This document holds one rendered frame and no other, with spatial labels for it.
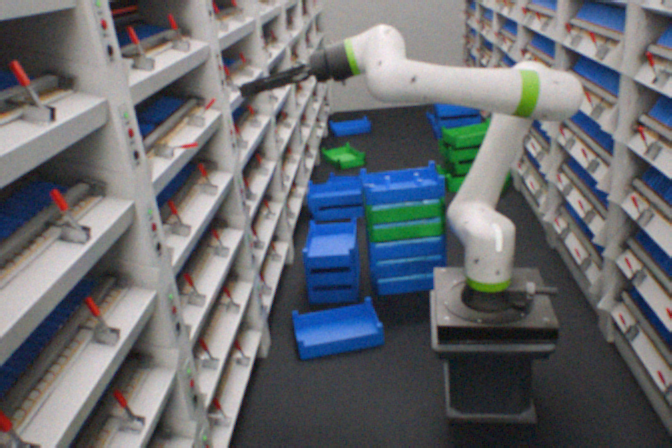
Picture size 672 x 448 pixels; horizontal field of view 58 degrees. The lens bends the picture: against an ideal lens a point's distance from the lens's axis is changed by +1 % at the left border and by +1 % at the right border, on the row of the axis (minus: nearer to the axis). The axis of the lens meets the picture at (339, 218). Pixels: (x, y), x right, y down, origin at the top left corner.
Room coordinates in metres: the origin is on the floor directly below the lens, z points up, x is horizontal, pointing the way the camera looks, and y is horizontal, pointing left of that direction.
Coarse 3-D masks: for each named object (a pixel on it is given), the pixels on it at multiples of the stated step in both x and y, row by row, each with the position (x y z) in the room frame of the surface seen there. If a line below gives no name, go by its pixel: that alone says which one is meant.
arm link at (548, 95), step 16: (528, 80) 1.41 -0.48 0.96; (544, 80) 1.42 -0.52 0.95; (560, 80) 1.42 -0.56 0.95; (576, 80) 1.44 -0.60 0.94; (528, 96) 1.40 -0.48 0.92; (544, 96) 1.40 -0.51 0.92; (560, 96) 1.40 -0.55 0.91; (576, 96) 1.41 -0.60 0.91; (528, 112) 1.41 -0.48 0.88; (544, 112) 1.41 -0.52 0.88; (560, 112) 1.41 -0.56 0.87
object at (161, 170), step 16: (176, 96) 1.77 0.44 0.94; (192, 96) 1.76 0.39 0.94; (208, 96) 1.76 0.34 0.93; (192, 112) 1.69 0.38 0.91; (208, 112) 1.72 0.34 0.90; (192, 128) 1.55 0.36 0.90; (208, 128) 1.61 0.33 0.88; (176, 144) 1.41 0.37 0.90; (160, 160) 1.29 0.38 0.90; (176, 160) 1.33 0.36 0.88; (160, 176) 1.22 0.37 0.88
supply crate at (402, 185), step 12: (420, 168) 2.30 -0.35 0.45; (432, 168) 2.28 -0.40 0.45; (372, 180) 2.30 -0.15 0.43; (384, 180) 2.30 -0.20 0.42; (396, 180) 2.30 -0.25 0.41; (408, 180) 2.30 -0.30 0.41; (432, 180) 2.28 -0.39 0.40; (444, 180) 2.10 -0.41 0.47; (372, 192) 2.10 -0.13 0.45; (384, 192) 2.10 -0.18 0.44; (396, 192) 2.10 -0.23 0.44; (408, 192) 2.10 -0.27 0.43; (420, 192) 2.10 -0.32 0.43; (432, 192) 2.10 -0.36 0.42; (444, 192) 2.10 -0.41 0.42; (372, 204) 2.10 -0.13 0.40
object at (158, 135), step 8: (184, 104) 1.68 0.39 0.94; (192, 104) 1.69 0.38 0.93; (176, 112) 1.59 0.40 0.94; (184, 112) 1.61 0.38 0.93; (168, 120) 1.51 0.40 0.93; (176, 120) 1.53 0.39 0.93; (160, 128) 1.43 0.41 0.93; (168, 128) 1.46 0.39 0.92; (176, 128) 1.50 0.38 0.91; (152, 136) 1.37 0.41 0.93; (160, 136) 1.40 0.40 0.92; (144, 144) 1.31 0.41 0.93; (144, 152) 1.28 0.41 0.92
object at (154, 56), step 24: (120, 0) 1.62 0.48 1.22; (120, 24) 1.62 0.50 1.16; (144, 24) 1.73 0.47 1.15; (168, 24) 1.77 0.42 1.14; (192, 24) 1.77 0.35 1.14; (120, 48) 1.36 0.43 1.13; (144, 48) 1.46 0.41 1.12; (168, 48) 1.56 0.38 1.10; (192, 48) 1.64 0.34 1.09; (144, 72) 1.29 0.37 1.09; (168, 72) 1.40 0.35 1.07; (144, 96) 1.26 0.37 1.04
